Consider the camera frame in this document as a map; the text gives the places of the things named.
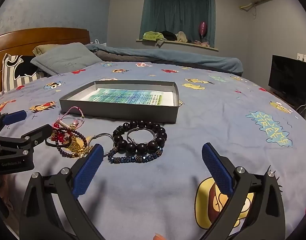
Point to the blue duvet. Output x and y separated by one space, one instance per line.
180 56

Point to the dark television stand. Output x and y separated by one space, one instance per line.
292 103

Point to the beige cloth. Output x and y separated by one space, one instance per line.
181 37

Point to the grey cardboard box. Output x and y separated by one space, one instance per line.
118 110

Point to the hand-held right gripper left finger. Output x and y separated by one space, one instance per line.
88 172

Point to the blue cartoon printed bedsheet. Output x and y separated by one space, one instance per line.
168 180

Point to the striped black white pillow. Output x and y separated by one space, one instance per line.
23 67

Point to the wooden headboard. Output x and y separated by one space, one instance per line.
43 36

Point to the pearl hair clip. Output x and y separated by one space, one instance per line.
62 123

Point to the teal curtain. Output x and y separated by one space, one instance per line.
178 15

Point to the pink cloth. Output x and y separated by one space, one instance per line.
201 44

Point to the black television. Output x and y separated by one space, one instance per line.
287 77

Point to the white wall sockets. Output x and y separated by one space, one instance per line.
304 58

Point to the dark grey blanket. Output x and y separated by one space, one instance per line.
110 56

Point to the olive pillow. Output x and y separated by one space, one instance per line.
42 48

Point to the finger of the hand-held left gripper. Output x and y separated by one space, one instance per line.
38 133
15 117

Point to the green cloth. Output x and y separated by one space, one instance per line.
153 36

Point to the window sill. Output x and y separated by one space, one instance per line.
183 43

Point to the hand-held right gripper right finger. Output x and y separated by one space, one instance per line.
218 170

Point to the yellow air conditioner pipe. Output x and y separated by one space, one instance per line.
246 6

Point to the grey-blue pillow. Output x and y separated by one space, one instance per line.
65 57

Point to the black cloth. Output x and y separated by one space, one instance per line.
169 34

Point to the pink balloon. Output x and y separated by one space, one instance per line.
203 27

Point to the green printed paper sheet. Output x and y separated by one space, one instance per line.
123 96

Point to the person's right hand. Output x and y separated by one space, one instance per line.
159 237

